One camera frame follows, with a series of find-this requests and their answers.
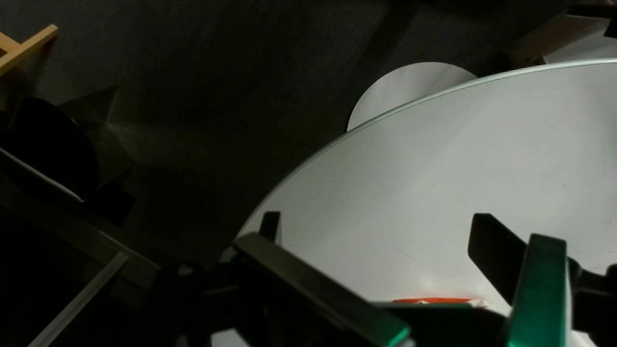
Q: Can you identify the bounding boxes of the gripper left finger with silver pad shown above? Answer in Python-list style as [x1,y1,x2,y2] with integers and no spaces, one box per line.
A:
[149,212,413,347]

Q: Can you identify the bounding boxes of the gripper right finger with silver pad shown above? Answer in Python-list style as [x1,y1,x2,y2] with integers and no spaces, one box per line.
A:
[467,214,617,347]

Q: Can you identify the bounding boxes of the white orange plastic bag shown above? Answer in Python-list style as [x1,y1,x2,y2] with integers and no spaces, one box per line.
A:
[388,295,485,306]

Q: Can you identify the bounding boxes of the white round table base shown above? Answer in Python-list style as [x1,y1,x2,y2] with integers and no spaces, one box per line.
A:
[348,61,475,129]

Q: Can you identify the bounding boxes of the wooden chair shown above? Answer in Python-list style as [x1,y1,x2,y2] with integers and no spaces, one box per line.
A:
[0,23,60,77]

